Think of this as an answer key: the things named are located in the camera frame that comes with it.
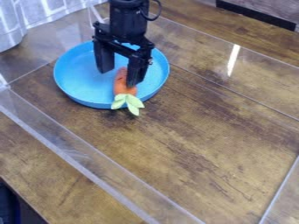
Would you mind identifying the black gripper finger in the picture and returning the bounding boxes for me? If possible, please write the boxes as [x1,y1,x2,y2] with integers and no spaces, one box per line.
[93,40,115,74]
[125,52,152,88]

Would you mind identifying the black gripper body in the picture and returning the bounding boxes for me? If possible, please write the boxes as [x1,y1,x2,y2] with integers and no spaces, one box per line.
[92,0,155,58]

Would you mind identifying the orange toy carrot green leaves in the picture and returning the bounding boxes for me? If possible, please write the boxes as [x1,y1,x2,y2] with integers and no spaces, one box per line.
[111,67,145,116]

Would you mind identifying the blue round plastic tray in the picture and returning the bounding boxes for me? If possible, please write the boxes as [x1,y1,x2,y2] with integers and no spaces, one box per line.
[53,41,169,109]

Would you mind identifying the white grey checked curtain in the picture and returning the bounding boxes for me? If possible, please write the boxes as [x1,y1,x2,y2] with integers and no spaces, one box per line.
[0,0,107,53]

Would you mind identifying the dark wooden furniture edge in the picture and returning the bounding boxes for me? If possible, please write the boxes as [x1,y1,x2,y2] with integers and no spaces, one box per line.
[216,0,296,32]

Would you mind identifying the black cable loop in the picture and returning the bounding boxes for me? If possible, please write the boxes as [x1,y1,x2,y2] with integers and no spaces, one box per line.
[139,0,164,22]

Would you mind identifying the clear acrylic enclosure wall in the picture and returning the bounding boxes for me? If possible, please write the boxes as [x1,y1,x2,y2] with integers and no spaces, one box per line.
[0,0,299,224]

